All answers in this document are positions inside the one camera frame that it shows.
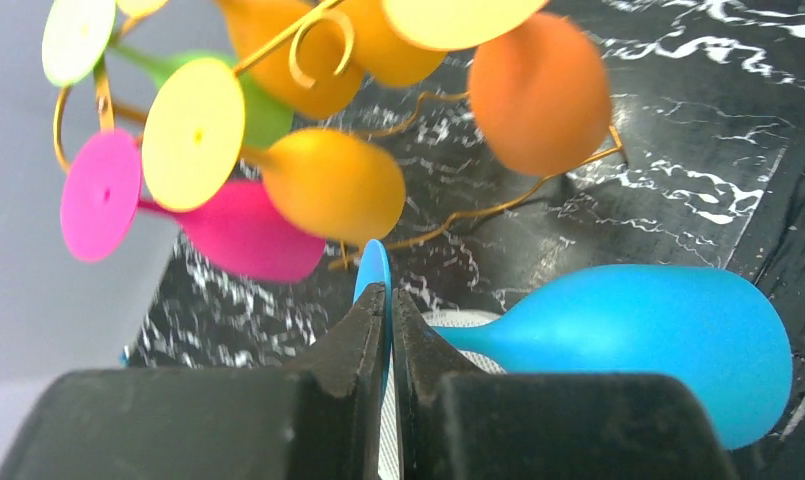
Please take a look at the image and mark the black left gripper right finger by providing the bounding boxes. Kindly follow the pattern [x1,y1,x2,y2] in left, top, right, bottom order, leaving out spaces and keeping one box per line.
[391,289,736,479]

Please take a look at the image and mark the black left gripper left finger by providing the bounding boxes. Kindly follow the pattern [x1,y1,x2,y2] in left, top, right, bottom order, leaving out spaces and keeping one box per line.
[0,284,388,479]

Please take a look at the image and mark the blue wine glass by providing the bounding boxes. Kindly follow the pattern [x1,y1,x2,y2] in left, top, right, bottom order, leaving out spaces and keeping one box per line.
[352,239,794,452]

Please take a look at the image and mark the magenta wine glass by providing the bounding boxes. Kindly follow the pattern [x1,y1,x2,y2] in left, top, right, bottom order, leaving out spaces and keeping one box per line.
[59,129,325,283]

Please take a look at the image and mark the yellow-orange wine glass front left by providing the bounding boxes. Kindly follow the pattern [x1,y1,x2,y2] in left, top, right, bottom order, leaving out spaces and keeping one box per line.
[141,57,407,244]

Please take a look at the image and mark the yellow-orange wine glass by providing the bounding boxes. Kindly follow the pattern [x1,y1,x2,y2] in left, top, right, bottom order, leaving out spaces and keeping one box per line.
[333,0,447,88]
[115,0,365,121]
[141,57,407,244]

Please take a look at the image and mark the orange wine glass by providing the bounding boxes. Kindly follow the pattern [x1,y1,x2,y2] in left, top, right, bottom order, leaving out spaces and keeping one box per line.
[382,0,613,178]

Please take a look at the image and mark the yellow-orange wine glass back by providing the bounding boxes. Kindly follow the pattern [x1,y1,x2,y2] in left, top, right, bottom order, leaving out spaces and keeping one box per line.
[115,0,365,121]

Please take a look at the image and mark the yellow-orange wine glass right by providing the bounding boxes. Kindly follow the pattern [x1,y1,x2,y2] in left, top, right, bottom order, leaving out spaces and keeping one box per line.
[333,0,447,88]

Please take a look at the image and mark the green wine glass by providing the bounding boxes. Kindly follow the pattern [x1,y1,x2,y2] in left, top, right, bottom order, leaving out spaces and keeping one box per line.
[41,0,293,148]

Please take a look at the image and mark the white perforated filament spool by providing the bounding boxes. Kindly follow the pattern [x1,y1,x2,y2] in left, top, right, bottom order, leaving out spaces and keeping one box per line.
[377,309,509,480]

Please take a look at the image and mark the gold wire glass rack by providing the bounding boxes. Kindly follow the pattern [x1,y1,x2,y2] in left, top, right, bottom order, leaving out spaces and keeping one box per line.
[52,0,629,272]

